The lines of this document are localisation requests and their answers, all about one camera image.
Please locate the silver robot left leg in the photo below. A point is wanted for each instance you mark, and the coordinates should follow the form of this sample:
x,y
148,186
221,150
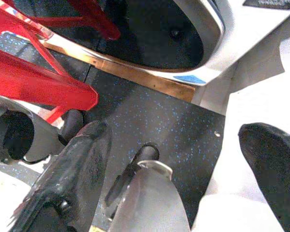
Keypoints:
x,y
41,135

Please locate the white cloth garment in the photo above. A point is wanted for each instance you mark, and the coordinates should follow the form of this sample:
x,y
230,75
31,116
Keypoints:
x,y
246,108

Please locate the wooden plinth board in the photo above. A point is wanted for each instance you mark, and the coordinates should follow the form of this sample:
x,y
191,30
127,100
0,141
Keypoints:
x,y
144,77

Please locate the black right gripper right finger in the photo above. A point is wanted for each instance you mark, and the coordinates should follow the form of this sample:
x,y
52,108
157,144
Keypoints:
x,y
275,169

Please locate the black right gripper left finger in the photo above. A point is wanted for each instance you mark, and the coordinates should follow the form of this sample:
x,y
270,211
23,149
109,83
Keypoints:
x,y
62,178

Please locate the white front-load washing machine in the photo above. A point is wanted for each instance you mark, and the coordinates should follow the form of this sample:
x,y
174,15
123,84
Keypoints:
x,y
251,31

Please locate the dark round washer door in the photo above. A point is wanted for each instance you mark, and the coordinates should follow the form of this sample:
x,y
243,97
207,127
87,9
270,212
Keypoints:
x,y
154,33

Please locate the blue sticker on washer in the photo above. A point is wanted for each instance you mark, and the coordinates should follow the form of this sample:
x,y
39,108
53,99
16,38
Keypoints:
x,y
189,79

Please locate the dark washer control label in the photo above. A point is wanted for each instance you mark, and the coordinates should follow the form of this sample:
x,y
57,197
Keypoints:
x,y
270,3

